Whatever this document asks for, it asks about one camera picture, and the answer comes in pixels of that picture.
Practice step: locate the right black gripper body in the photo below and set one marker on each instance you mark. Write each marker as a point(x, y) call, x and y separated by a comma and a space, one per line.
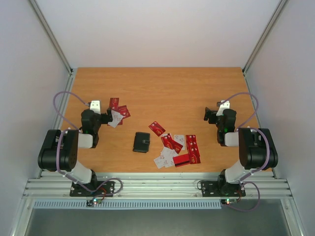
point(209, 116)

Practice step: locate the red card left cluster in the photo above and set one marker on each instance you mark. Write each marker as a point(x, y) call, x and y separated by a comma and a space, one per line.
point(123, 110)

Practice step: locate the grey slotted cable duct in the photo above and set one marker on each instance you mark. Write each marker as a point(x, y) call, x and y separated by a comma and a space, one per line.
point(127, 204)

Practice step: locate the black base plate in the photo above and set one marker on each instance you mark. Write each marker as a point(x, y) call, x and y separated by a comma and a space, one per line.
point(91, 190)
point(213, 189)

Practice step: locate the red card magnetic stripe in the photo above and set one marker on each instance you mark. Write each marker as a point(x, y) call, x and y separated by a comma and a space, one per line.
point(181, 160)

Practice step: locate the white card upper pile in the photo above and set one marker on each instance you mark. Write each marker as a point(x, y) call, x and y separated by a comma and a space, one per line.
point(180, 139)

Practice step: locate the red VIP card column lower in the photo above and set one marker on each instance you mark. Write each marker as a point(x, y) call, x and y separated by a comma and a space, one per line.
point(194, 158)

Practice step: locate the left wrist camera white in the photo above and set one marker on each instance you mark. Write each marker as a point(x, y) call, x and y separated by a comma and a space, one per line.
point(95, 106)

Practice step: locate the red card far left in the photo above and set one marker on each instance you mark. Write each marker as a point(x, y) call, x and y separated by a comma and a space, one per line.
point(114, 103)

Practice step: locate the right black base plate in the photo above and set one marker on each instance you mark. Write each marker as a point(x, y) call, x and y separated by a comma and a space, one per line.
point(213, 189)

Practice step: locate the white card left cluster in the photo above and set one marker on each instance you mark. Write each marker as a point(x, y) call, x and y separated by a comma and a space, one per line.
point(117, 117)

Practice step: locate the black leather card holder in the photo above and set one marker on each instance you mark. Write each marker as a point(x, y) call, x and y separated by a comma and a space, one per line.
point(141, 142)

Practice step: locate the red card centre pile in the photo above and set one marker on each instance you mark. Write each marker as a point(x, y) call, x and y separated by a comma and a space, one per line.
point(168, 142)

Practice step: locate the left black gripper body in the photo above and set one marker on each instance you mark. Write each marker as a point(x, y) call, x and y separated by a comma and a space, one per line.
point(106, 120)

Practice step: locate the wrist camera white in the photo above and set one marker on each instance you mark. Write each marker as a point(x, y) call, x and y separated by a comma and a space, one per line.
point(95, 106)
point(222, 105)

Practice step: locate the left controller board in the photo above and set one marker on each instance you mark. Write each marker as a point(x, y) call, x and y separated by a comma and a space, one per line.
point(94, 202)

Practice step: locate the red VIP card centre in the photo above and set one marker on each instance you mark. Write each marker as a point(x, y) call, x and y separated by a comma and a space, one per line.
point(157, 128)

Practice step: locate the controller board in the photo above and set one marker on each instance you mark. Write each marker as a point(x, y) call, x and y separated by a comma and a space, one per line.
point(94, 202)
point(229, 201)

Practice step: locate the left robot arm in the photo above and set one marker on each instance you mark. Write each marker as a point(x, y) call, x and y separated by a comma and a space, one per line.
point(60, 149)

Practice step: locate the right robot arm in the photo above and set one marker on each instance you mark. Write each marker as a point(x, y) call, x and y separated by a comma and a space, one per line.
point(257, 151)

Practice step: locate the red card column upper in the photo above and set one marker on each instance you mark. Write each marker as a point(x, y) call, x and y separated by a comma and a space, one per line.
point(192, 145)

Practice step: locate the white card lower middle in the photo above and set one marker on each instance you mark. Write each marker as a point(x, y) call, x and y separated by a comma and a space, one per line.
point(168, 155)

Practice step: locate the right controller board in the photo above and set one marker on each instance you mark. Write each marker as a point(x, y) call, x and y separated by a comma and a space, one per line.
point(229, 201)

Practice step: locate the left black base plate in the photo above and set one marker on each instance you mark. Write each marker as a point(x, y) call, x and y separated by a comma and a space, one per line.
point(91, 190)

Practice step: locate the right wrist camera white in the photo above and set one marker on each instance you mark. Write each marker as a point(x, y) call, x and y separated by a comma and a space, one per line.
point(222, 105)

